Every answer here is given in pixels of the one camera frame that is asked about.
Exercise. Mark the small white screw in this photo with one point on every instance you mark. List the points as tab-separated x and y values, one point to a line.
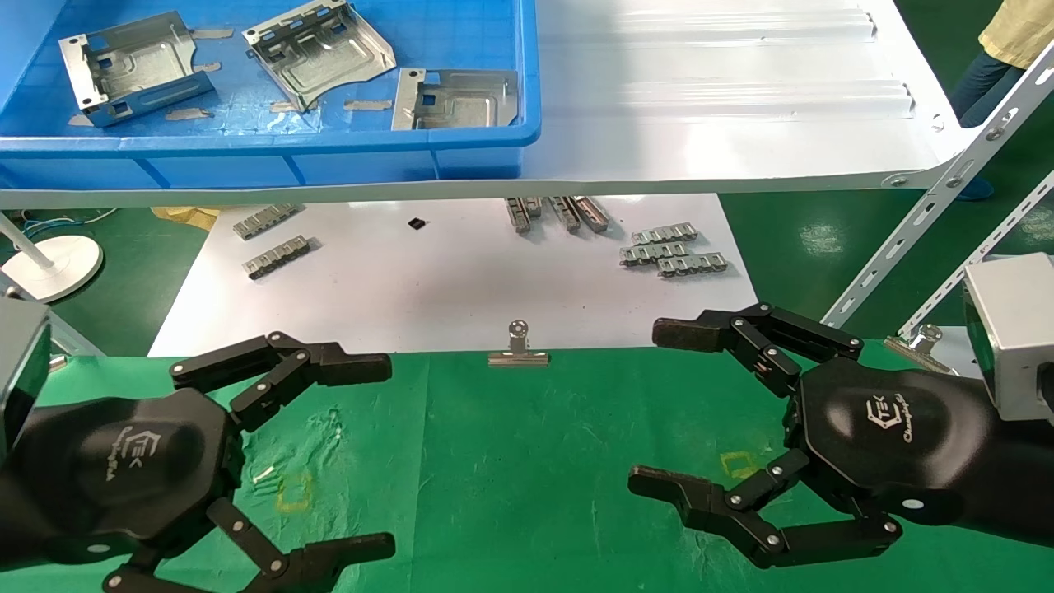
263	474

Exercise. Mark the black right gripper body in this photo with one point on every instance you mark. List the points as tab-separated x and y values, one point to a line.
889	436

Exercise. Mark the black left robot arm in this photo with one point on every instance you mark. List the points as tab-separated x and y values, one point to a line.
15	511

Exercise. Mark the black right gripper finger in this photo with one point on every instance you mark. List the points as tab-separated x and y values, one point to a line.
692	333
700	502

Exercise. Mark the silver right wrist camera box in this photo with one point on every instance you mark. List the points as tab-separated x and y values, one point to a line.
1017	329

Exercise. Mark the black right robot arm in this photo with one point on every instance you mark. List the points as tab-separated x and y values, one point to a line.
1025	494

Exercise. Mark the green table cloth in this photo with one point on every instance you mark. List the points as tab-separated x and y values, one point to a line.
510	478

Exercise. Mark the sheet metal bracket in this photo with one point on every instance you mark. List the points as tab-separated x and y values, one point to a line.
457	103
136	70
321	58

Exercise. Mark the blue plastic bin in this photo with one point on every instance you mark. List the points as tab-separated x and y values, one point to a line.
247	156

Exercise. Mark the white perforated angle strut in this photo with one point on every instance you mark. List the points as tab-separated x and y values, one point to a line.
78	340
930	206
988	247

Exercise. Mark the blue shoe cover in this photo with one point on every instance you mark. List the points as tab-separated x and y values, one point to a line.
978	189

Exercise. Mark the beige tape strip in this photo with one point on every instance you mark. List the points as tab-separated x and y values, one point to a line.
80	120
284	107
367	105

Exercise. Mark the yellow plastic bag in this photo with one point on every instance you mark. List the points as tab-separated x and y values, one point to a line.
189	216

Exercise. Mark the white floor board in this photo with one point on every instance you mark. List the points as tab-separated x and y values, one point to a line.
453	288

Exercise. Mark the white round stand base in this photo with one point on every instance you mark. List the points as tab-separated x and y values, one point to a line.
62	263

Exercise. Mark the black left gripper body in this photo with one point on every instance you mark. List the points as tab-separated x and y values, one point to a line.
123	461

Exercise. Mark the white metal shelf panel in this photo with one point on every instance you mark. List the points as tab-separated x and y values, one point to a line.
700	99

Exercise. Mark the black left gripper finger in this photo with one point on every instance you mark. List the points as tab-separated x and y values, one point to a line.
329	368
329	556

